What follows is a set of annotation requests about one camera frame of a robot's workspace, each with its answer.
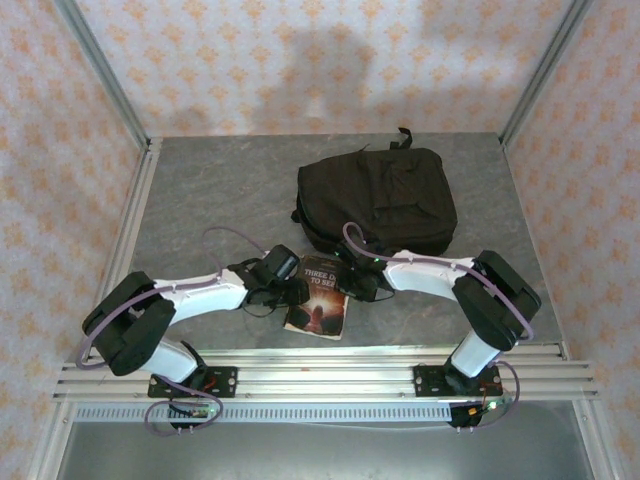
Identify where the Three Days To See book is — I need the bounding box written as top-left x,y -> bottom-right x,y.
283,254 -> 351,341

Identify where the black fabric backpack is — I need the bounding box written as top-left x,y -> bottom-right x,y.
291,127 -> 459,259

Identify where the small lit circuit board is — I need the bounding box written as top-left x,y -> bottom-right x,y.
169,402 -> 217,420
467,397 -> 512,417

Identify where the grey metal sheet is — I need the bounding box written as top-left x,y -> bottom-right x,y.
54,422 -> 596,480

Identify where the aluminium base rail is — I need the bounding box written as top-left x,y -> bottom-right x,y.
52,346 -> 600,401

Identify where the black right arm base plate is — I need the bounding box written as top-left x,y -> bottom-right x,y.
413,364 -> 503,399

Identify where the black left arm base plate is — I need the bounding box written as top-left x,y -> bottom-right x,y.
148,366 -> 238,399

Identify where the slotted grey cable duct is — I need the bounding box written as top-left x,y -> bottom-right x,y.
74,402 -> 454,425

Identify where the aluminium frame post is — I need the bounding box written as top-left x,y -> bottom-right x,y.
53,0 -> 151,149
499,0 -> 596,149

